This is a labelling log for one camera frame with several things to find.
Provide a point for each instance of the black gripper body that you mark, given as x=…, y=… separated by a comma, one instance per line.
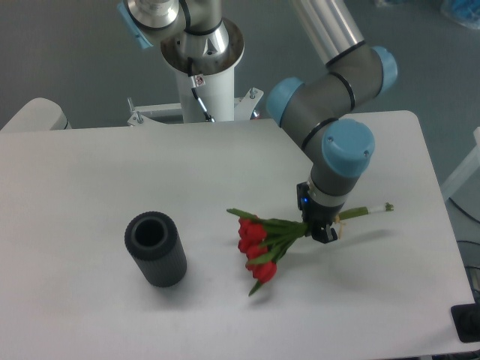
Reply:
x=316, y=206

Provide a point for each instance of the red tulip bouquet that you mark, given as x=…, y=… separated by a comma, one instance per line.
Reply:
x=265, y=242

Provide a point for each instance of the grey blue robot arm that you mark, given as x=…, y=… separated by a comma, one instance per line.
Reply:
x=312, y=115

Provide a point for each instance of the white furniture at right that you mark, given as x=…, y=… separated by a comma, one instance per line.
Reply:
x=462, y=172

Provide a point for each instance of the black ribbed cylindrical vase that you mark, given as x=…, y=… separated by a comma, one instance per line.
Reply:
x=153, y=241

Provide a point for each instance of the black device at table edge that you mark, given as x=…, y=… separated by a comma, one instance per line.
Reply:
x=466, y=322

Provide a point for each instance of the blue plastic bag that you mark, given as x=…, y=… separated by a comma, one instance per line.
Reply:
x=463, y=12

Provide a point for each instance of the white rounded chair back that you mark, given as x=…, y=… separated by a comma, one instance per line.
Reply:
x=39, y=114

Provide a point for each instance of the white metal base frame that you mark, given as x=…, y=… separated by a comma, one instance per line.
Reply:
x=244, y=108

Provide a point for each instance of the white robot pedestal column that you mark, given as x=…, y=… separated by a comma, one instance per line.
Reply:
x=204, y=65

